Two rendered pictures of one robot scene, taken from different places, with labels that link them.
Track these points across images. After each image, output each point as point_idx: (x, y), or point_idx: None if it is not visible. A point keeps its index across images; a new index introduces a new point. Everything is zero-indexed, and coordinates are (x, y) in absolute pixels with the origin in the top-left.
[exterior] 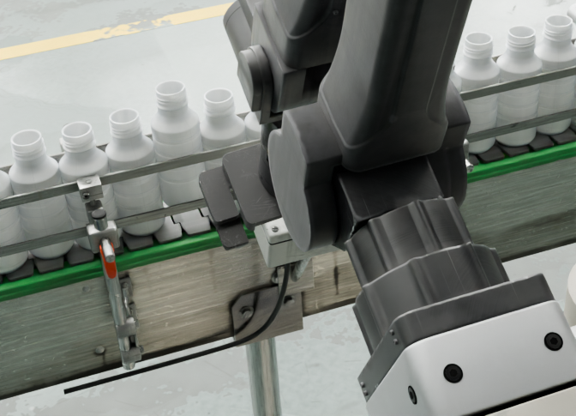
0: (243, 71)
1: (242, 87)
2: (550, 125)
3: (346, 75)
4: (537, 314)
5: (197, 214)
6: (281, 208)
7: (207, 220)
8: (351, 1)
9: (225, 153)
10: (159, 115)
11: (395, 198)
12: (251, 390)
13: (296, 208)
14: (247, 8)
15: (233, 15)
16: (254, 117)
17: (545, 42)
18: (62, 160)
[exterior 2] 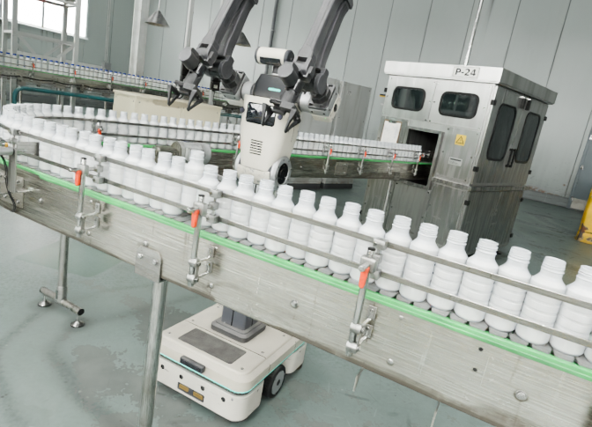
0: (313, 70)
1: (311, 75)
2: None
3: (324, 60)
4: None
5: (186, 217)
6: (319, 90)
7: (188, 215)
8: (327, 47)
9: None
10: (202, 164)
11: None
12: (162, 319)
13: (323, 85)
14: (295, 65)
15: (293, 69)
16: (170, 165)
17: (75, 137)
18: (235, 187)
